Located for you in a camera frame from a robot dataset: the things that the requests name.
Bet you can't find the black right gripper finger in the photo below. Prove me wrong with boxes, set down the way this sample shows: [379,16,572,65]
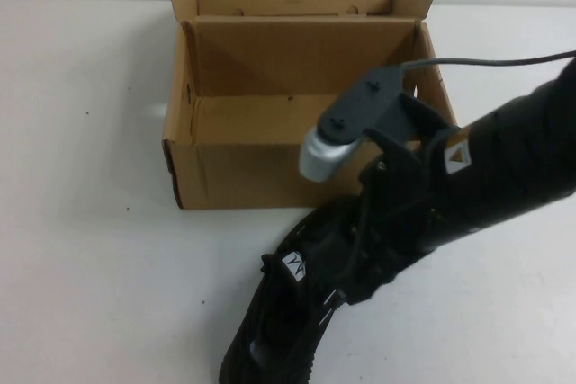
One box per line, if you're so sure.
[391,219,437,286]
[348,230,393,309]

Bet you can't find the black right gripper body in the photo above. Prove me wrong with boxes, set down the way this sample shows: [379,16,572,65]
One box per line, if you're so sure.
[355,94,454,244]

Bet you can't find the black sneaker with white label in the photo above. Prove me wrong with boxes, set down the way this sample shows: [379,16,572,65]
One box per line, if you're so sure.
[218,201,406,384]

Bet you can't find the brown cardboard shoe box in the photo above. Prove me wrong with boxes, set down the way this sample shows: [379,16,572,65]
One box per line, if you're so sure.
[162,0,463,211]

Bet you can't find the grey wrist camera silver lens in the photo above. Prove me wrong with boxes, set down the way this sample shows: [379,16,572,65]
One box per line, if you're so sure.
[298,62,420,185]

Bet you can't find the black camera cable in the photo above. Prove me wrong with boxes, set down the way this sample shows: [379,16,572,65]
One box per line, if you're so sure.
[401,49,576,71]

